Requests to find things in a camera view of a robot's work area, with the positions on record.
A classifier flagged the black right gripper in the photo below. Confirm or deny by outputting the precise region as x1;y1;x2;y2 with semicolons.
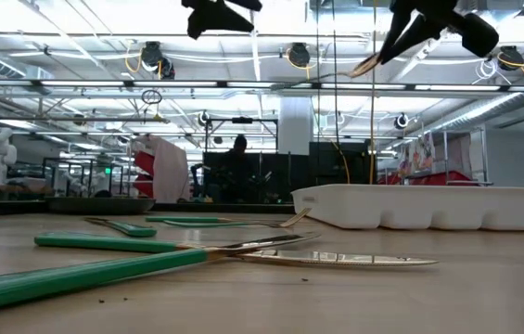
378;0;465;65

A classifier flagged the gold cutlery cluster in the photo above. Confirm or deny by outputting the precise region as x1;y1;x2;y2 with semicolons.
33;230;440;269
283;52;382;92

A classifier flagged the white cutlery organizer tray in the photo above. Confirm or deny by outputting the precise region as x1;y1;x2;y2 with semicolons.
291;184;524;233

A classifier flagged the green-handled gold knife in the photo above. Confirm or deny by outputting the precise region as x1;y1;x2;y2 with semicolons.
84;216;159;238
0;233;322;317
145;214;235;225

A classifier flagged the green-handled gold fork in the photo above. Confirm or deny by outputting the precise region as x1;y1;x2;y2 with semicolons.
162;207;313;229

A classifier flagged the black overhead crossbar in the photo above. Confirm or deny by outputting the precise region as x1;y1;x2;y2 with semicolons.
0;78;524;93

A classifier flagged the person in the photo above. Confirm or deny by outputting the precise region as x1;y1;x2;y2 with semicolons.
222;133;258;203

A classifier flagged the metal shelf rack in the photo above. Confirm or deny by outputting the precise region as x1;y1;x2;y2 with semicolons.
398;127;492;187

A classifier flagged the red machine with white cover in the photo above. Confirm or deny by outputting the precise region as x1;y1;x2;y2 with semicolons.
130;134;192;204

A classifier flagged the black round plate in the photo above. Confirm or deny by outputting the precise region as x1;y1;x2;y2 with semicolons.
45;197;156;215

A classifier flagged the black rig frame stand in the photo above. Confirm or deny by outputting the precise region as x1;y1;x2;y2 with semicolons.
204;116;279;154

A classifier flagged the black partition wall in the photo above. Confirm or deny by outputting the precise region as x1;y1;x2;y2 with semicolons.
202;141;377;205

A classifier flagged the black aluminium table frame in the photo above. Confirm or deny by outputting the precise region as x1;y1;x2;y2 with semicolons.
0;199;296;217

